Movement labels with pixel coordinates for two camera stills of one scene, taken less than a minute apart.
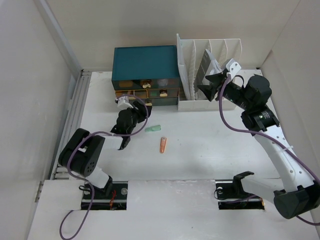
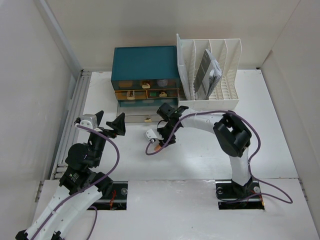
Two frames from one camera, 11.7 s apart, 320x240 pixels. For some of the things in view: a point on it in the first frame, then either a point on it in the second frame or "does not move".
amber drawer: x=164 y=92 does not move
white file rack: x=197 y=58 does not move
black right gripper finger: x=218 y=78 → x=172 y=140
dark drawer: x=160 y=101 → x=143 y=118
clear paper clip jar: x=162 y=82 does not move
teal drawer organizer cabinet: x=150 y=73 does not move
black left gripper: x=140 y=111 → x=117 y=124
